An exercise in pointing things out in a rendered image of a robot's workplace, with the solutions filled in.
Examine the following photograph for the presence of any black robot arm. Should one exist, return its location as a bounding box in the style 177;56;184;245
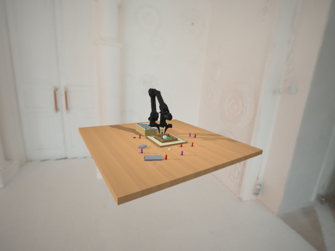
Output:
148;88;172;128

